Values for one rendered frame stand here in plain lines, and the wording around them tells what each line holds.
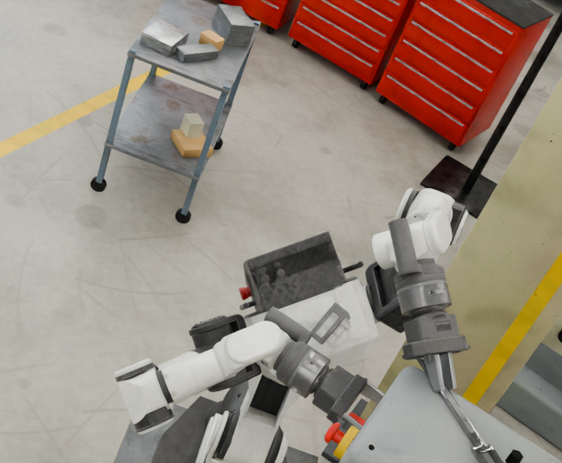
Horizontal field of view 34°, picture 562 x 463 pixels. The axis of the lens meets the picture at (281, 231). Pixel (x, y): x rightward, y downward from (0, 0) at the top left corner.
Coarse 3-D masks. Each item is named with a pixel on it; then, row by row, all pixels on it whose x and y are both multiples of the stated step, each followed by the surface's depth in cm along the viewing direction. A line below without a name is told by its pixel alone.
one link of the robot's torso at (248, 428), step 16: (256, 384) 237; (272, 384) 242; (256, 400) 244; (272, 400) 244; (288, 400) 238; (240, 416) 243; (256, 416) 242; (272, 416) 245; (224, 432) 243; (240, 432) 241; (256, 432) 241; (272, 432) 241; (224, 448) 242; (240, 448) 242; (256, 448) 242; (272, 448) 243
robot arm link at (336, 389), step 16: (304, 368) 171; (320, 368) 171; (336, 368) 175; (288, 384) 173; (304, 384) 171; (320, 384) 171; (336, 384) 172; (352, 384) 172; (320, 400) 171; (336, 400) 168; (352, 400) 169; (336, 416) 168
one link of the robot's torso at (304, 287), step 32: (256, 256) 201; (288, 256) 201; (320, 256) 202; (256, 288) 200; (288, 288) 200; (320, 288) 201; (352, 288) 202; (256, 320) 200; (352, 320) 201; (352, 352) 201
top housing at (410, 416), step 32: (416, 384) 154; (384, 416) 146; (416, 416) 148; (448, 416) 151; (480, 416) 153; (352, 448) 140; (384, 448) 141; (416, 448) 143; (448, 448) 145; (512, 448) 150
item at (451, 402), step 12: (420, 360) 158; (444, 384) 155; (444, 396) 153; (456, 408) 152; (456, 420) 151; (468, 420) 151; (468, 432) 148; (480, 444) 147; (480, 456) 145; (492, 456) 146
